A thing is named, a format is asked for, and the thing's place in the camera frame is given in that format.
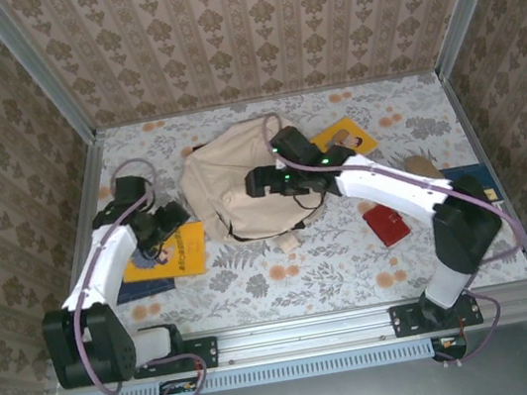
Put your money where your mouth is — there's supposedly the yellow book dark-haired cartoon cover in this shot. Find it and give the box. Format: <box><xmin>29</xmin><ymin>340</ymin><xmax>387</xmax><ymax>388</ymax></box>
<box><xmin>116</xmin><ymin>220</ymin><xmax>211</xmax><ymax>287</ymax></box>

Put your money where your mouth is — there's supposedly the yellow book hugging cartoon cover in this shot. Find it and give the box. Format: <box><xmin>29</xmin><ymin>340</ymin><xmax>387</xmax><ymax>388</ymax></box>
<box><xmin>306</xmin><ymin>112</ymin><xmax>382</xmax><ymax>165</ymax></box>

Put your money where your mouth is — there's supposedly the dark blue book plant drawing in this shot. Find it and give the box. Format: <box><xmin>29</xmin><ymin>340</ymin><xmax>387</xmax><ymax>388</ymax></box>
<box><xmin>114</xmin><ymin>273</ymin><xmax>178</xmax><ymax>306</ymax></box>

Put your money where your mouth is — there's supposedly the beige fabric backpack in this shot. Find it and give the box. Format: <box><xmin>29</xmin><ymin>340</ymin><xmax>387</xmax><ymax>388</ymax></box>
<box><xmin>171</xmin><ymin>112</ymin><xmax>336</xmax><ymax>269</ymax></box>

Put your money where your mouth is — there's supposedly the red wallet case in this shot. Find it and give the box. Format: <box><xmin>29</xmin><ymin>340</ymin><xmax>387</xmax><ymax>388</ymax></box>
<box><xmin>361</xmin><ymin>199</ymin><xmax>413</xmax><ymax>251</ymax></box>

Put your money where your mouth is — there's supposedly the dark blue book yellow label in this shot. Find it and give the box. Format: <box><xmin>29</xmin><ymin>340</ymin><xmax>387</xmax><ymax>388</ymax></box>
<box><xmin>439</xmin><ymin>159</ymin><xmax>505</xmax><ymax>223</ymax></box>

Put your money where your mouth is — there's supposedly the floral patterned table cover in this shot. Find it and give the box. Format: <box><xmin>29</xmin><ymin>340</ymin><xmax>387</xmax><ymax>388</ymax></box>
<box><xmin>40</xmin><ymin>61</ymin><xmax>527</xmax><ymax>352</ymax></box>

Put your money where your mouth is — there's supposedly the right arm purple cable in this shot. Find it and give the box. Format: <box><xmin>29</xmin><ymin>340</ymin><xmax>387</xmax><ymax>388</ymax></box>
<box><xmin>260</xmin><ymin>77</ymin><xmax>527</xmax><ymax>389</ymax></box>

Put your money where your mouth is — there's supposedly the left aluminium side rail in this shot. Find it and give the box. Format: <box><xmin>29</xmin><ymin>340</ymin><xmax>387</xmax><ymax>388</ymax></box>
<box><xmin>28</xmin><ymin>130</ymin><xmax>140</xmax><ymax>355</ymax></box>

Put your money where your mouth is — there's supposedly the aluminium side rail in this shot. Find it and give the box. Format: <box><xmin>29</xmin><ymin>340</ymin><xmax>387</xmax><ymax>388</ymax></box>
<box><xmin>28</xmin><ymin>130</ymin><xmax>140</xmax><ymax>355</ymax></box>
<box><xmin>436</xmin><ymin>59</ymin><xmax>527</xmax><ymax>290</ymax></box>

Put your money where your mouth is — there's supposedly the right gripper black thin cable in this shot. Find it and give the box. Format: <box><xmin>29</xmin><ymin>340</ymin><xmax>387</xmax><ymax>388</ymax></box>
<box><xmin>287</xmin><ymin>187</ymin><xmax>327</xmax><ymax>214</ymax></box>

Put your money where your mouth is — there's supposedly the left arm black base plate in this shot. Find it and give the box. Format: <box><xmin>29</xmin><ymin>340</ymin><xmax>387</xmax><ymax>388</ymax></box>
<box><xmin>129</xmin><ymin>335</ymin><xmax>221</xmax><ymax>381</ymax></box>

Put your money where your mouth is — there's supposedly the right aluminium side rail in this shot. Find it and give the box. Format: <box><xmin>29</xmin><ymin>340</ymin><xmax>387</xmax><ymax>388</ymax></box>
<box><xmin>436</xmin><ymin>59</ymin><xmax>527</xmax><ymax>290</ymax></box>

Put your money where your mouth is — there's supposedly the aluminium front frame rail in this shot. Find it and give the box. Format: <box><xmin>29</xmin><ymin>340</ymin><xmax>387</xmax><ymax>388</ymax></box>
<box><xmin>41</xmin><ymin>279</ymin><xmax>527</xmax><ymax>393</ymax></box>

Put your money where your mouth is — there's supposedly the left aluminium corner post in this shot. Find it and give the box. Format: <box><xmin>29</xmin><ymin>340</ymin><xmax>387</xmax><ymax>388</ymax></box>
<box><xmin>0</xmin><ymin>0</ymin><xmax>100</xmax><ymax>156</ymax></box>

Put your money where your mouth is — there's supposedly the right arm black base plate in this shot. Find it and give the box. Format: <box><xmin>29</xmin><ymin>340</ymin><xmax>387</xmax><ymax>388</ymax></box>
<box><xmin>388</xmin><ymin>292</ymin><xmax>485</xmax><ymax>341</ymax></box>

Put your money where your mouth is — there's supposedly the grey slotted cable duct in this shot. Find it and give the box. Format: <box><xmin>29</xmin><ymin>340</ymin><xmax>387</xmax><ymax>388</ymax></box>
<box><xmin>70</xmin><ymin>336</ymin><xmax>443</xmax><ymax>395</ymax></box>

